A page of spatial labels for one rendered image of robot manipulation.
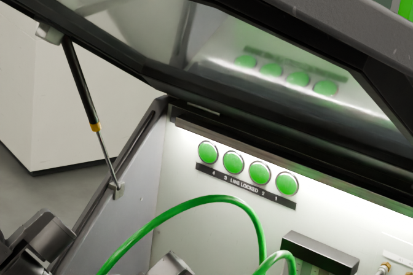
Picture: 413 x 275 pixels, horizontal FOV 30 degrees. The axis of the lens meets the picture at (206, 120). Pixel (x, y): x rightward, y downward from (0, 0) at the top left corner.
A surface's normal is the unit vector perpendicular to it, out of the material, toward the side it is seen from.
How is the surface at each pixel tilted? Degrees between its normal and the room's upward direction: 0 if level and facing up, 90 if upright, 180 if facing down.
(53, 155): 90
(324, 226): 90
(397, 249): 90
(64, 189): 0
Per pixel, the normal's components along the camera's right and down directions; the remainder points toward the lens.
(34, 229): 0.33, 0.07
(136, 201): 0.83, 0.31
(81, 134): 0.57, 0.39
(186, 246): -0.55, 0.26
